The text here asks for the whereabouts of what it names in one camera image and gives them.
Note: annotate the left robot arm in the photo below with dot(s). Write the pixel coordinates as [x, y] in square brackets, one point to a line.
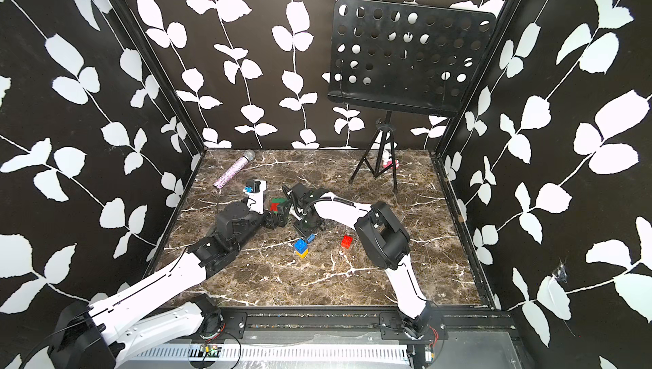
[107, 333]

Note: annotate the purple glitter microphone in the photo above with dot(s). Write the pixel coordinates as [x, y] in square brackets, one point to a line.
[247, 157]

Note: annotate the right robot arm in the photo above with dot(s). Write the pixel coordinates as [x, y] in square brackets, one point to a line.
[384, 239]

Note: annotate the yellow lego brick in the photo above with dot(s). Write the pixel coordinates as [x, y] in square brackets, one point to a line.
[302, 254]

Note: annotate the white slotted cable duct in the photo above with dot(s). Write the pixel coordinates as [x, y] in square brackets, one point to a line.
[394, 354]

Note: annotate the black mounting rail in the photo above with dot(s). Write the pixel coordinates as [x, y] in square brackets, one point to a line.
[448, 319]

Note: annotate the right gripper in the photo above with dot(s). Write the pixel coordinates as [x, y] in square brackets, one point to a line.
[298, 203]

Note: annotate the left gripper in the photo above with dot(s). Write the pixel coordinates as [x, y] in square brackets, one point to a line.
[271, 223]

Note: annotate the blue square lego brick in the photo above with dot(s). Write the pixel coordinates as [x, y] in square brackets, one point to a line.
[300, 246]

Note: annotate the pink object behind stand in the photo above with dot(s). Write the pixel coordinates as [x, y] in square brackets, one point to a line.
[390, 163]

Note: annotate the black perforated music stand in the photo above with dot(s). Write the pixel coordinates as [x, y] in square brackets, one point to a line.
[404, 58]

